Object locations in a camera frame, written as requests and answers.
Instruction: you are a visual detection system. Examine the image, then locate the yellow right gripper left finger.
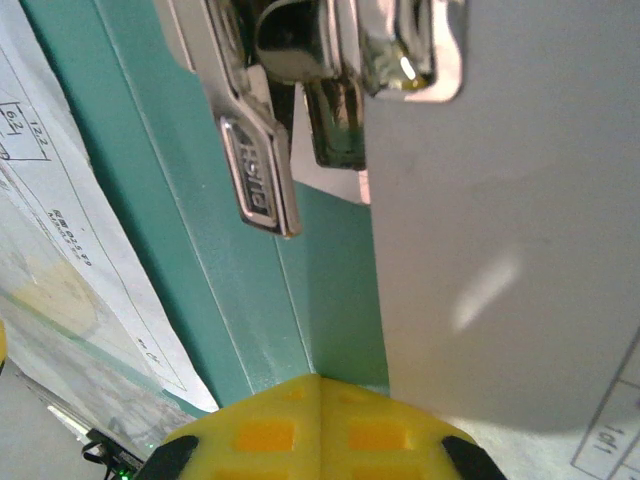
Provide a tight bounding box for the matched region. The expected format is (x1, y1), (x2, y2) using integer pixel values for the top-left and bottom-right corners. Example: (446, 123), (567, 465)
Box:
(133, 374), (322, 480)

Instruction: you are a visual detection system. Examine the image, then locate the black controller board green light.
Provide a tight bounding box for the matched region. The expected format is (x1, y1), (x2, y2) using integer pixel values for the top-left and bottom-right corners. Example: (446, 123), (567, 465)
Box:
(79, 424), (147, 480)

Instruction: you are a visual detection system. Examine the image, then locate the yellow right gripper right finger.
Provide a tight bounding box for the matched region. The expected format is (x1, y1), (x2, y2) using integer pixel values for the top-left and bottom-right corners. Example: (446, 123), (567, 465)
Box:
(320, 377), (509, 480)

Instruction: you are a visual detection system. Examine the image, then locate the aluminium table edge rail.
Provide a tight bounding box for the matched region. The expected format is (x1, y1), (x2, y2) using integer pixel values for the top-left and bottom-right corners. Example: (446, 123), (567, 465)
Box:
(29, 384), (104, 442)

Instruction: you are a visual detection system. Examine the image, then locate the silver metal folder clip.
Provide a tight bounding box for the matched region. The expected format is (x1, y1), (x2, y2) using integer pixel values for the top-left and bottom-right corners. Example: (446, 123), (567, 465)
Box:
(154, 0), (469, 239)

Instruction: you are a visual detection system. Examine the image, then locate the large technical drawing paper sheet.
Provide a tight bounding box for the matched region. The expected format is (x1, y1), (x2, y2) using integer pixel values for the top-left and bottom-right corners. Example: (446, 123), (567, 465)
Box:
(0, 0), (219, 414)

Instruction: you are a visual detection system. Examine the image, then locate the teal folder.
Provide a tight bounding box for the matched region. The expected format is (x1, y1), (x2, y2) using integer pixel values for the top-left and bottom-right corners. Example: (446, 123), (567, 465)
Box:
(0, 0), (392, 420)

